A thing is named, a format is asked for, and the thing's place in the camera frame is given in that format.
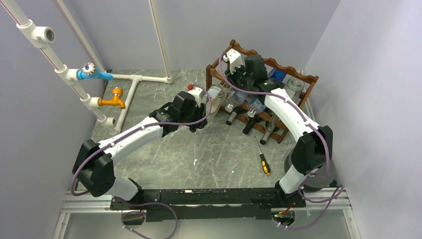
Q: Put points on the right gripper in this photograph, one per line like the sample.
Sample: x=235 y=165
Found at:
x=232 y=77

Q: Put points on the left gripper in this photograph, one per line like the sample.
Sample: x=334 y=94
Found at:
x=200 y=111

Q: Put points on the blue square bottle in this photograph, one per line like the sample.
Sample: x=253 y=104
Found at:
x=235 y=100

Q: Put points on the labelled dark wine bottle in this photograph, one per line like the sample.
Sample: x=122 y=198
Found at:
x=232 y=117

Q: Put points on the clear tall bottle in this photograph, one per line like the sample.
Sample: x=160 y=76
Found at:
x=293 y=85

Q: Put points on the dark green wine bottle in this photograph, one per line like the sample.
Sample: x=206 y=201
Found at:
x=265 y=137

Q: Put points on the clear stoppered glass bottle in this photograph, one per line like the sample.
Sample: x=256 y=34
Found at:
x=257 y=107

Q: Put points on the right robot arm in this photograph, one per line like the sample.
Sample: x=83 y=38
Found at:
x=311 y=157

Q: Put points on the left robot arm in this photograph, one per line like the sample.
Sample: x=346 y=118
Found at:
x=95 y=163

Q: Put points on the orange brass tap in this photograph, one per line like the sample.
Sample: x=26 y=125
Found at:
x=116 y=99

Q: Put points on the yellow black screwdriver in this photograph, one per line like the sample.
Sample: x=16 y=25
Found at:
x=265 y=166

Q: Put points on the blue tap valve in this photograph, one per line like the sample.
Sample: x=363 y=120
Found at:
x=90 y=71

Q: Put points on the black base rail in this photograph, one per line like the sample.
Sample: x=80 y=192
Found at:
x=183 y=204

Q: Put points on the white pvc pipe frame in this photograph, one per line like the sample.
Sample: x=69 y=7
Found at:
x=41 y=37

